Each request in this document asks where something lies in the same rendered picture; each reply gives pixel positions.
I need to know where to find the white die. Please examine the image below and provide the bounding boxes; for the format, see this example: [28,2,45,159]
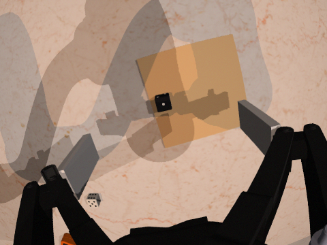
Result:
[86,193,101,208]

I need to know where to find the tan flat mat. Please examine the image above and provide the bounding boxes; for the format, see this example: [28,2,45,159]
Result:
[137,34,247,148]

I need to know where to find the orange digital multimeter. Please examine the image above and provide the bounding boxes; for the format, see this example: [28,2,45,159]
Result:
[61,233,76,245]

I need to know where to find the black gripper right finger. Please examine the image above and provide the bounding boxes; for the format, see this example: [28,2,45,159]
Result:
[203,99,327,245]

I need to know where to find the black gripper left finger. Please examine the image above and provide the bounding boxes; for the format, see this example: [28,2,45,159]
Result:
[13,133,115,245]

